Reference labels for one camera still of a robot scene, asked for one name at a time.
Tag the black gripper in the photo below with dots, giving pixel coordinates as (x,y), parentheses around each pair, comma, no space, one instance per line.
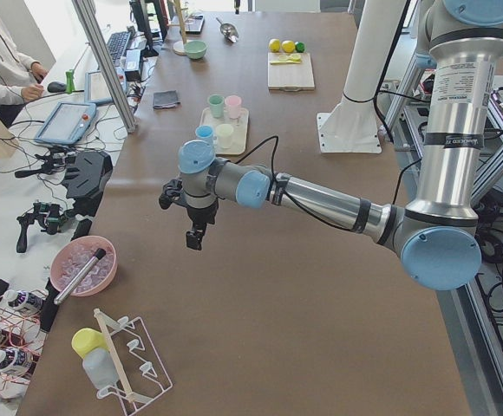
(200,213)

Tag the blue plastic cup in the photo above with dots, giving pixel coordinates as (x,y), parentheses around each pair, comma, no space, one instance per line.
(205,133)

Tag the cream plastic cup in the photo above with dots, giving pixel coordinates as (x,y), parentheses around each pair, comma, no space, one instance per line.
(224,133)

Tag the green plastic cup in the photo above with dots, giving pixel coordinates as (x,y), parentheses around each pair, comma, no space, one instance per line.
(216,104)

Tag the pink plastic cup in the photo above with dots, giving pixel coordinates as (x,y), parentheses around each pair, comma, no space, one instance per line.
(233,106)

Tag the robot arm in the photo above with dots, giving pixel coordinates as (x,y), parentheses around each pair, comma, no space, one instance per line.
(434,234)

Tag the cream rabbit tray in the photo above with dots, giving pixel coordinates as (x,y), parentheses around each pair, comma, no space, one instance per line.
(236,144)

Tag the grey cloth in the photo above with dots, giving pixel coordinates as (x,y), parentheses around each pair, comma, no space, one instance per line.
(165,99)

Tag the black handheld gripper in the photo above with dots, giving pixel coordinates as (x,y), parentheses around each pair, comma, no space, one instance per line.
(51,218)

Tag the yellow cup on rack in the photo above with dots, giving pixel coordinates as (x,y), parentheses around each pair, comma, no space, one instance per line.
(86,340)

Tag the clear cup on rack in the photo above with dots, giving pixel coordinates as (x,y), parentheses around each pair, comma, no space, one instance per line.
(99,367)

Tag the blue teach pendant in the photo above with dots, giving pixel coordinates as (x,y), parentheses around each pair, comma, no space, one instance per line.
(66,124)

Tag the green bowl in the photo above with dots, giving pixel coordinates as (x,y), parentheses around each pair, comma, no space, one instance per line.
(195,49)

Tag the wooden mug tree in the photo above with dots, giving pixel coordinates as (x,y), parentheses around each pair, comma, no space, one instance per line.
(179,47)

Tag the wooden cutting board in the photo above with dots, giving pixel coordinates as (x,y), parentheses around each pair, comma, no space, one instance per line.
(296,77)

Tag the yellow plastic knife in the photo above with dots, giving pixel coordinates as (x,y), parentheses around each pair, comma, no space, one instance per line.
(290,62)

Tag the computer mouse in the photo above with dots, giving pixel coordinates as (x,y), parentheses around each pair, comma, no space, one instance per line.
(56,87)

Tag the whole lemon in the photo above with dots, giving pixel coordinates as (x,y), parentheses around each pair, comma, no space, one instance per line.
(288,46)
(274,45)

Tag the black keyboard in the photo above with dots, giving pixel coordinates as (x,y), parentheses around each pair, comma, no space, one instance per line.
(117,45)

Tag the metal scoop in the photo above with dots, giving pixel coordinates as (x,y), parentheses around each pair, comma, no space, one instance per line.
(228,30)

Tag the green lime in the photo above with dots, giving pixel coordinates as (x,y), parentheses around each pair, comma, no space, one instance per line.
(300,47)

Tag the seated person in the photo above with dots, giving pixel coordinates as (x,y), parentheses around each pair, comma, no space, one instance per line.
(20,78)

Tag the metal scoop handle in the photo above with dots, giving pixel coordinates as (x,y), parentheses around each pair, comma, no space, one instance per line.
(80,276)

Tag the white wire rack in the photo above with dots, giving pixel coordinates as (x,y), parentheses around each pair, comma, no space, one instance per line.
(143,377)

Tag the aluminium frame post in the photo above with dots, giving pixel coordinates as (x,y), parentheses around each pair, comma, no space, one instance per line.
(85,11)

